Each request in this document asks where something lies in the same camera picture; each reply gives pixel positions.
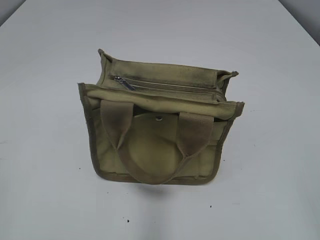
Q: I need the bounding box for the metal zipper pull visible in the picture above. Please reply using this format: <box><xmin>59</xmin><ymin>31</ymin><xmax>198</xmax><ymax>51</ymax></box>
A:
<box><xmin>113</xmin><ymin>76</ymin><xmax>135</xmax><ymax>91</ymax></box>

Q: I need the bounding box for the olive yellow canvas bag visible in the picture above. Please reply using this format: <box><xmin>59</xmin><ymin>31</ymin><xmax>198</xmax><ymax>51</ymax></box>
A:
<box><xmin>78</xmin><ymin>49</ymin><xmax>245</xmax><ymax>186</ymax></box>

